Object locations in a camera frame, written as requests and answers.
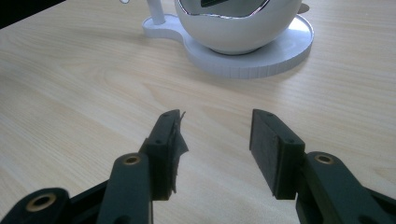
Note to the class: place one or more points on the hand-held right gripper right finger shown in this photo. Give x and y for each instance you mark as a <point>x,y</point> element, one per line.
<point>274,155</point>

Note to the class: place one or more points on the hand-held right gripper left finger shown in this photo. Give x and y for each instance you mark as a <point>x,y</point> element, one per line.
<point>162,155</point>

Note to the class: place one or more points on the white egg-shaped storage bowl stand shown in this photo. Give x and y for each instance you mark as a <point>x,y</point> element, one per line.
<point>236,34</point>

